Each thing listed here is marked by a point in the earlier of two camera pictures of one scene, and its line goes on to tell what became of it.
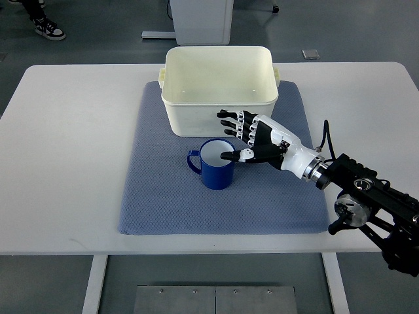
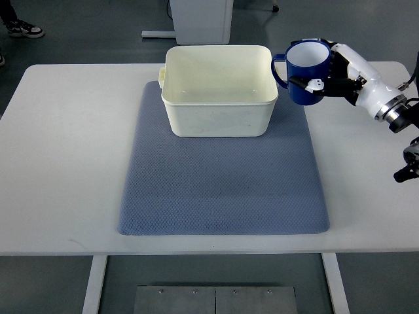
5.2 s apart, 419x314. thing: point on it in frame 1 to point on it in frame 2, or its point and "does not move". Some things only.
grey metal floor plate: x=215 y=299 does not move
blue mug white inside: x=217 y=173 to x=304 y=58
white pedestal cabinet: x=198 y=22 does not move
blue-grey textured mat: x=162 y=195 does not move
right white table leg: x=336 y=282 does not move
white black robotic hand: x=271 y=141 to x=352 y=78
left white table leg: x=99 y=261 does not move
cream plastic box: x=198 y=82 does not move
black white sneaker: x=48 y=29 to x=18 y=28
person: x=35 y=8 to x=7 y=12
